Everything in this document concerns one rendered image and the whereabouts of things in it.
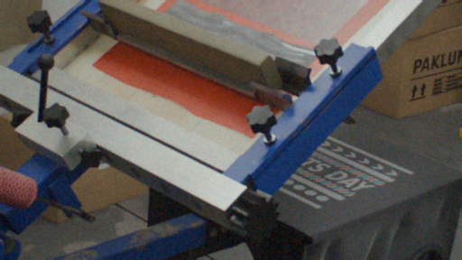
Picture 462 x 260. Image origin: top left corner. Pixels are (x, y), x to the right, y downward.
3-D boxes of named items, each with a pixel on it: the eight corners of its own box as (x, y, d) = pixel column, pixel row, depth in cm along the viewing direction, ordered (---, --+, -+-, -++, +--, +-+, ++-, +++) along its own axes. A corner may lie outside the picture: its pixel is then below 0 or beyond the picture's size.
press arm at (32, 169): (75, 148, 187) (62, 126, 183) (98, 160, 183) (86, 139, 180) (-5, 222, 179) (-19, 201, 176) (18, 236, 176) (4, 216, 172)
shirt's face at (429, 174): (309, 110, 260) (309, 108, 260) (466, 176, 233) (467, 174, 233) (145, 155, 226) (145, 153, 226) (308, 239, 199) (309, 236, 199)
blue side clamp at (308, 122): (360, 69, 189) (350, 37, 184) (383, 78, 186) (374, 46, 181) (241, 193, 176) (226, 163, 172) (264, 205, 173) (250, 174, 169)
